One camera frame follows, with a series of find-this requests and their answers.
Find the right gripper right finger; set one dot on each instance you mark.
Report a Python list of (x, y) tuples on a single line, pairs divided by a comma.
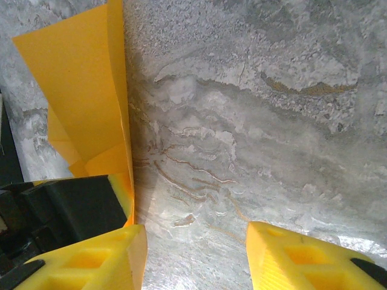
[(302, 266)]

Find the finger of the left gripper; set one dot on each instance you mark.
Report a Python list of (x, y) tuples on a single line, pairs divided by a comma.
[(75, 205)]

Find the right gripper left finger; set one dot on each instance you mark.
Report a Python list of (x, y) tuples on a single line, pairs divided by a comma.
[(90, 262)]

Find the orange paper sheet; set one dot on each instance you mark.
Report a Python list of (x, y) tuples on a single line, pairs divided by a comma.
[(75, 75)]

